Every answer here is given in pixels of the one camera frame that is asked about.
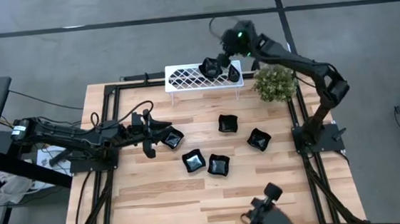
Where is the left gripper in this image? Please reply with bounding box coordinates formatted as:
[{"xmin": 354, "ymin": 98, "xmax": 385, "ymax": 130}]
[{"xmin": 123, "ymin": 106, "xmax": 175, "ymax": 161}]

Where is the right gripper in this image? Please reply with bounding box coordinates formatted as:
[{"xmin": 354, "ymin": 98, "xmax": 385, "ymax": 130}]
[{"xmin": 213, "ymin": 18, "xmax": 261, "ymax": 70}]

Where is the green potted plant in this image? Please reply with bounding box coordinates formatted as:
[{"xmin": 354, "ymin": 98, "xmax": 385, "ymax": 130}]
[{"xmin": 250, "ymin": 63, "xmax": 299, "ymax": 105}]

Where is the black rear crossbar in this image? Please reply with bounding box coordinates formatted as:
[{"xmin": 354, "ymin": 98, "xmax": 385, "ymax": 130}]
[{"xmin": 120, "ymin": 71, "xmax": 167, "ymax": 84}]

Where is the white paper sheet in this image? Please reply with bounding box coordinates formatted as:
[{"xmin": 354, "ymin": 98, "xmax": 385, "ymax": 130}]
[{"xmin": 35, "ymin": 143, "xmax": 74, "ymax": 179}]

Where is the black desk leg beam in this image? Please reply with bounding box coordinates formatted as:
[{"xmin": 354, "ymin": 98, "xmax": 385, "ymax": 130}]
[{"xmin": 0, "ymin": 143, "xmax": 74, "ymax": 195}]

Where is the white plastic bag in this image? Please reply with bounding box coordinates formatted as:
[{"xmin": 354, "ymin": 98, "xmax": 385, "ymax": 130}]
[{"xmin": 0, "ymin": 166, "xmax": 53, "ymax": 208}]

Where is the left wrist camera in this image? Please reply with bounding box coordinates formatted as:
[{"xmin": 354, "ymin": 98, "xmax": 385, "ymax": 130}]
[{"xmin": 129, "ymin": 111, "xmax": 145, "ymax": 133}]

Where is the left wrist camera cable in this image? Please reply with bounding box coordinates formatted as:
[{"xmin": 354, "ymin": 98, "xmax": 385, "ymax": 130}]
[{"xmin": 113, "ymin": 99, "xmax": 157, "ymax": 128}]

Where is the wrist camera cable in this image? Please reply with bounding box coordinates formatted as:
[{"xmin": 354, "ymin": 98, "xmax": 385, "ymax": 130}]
[
  {"xmin": 207, "ymin": 14, "xmax": 243, "ymax": 41},
  {"xmin": 113, "ymin": 99, "xmax": 157, "ymax": 128}
]

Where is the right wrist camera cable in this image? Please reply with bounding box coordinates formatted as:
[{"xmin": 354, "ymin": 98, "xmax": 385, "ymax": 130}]
[{"xmin": 207, "ymin": 14, "xmax": 243, "ymax": 41}]

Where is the white lattice wire rack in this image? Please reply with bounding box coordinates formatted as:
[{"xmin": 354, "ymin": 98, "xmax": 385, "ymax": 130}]
[{"xmin": 163, "ymin": 59, "xmax": 246, "ymax": 107}]

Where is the right arm supply cable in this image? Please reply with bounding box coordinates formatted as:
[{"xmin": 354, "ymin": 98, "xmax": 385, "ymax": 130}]
[{"xmin": 293, "ymin": 73, "xmax": 308, "ymax": 86}]

